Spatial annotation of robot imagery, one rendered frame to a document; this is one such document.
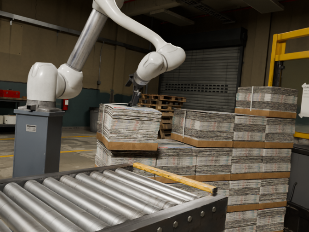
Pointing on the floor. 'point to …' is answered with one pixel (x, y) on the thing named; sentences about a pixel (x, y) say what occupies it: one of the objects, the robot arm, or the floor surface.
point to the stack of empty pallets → (161, 101)
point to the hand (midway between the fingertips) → (128, 95)
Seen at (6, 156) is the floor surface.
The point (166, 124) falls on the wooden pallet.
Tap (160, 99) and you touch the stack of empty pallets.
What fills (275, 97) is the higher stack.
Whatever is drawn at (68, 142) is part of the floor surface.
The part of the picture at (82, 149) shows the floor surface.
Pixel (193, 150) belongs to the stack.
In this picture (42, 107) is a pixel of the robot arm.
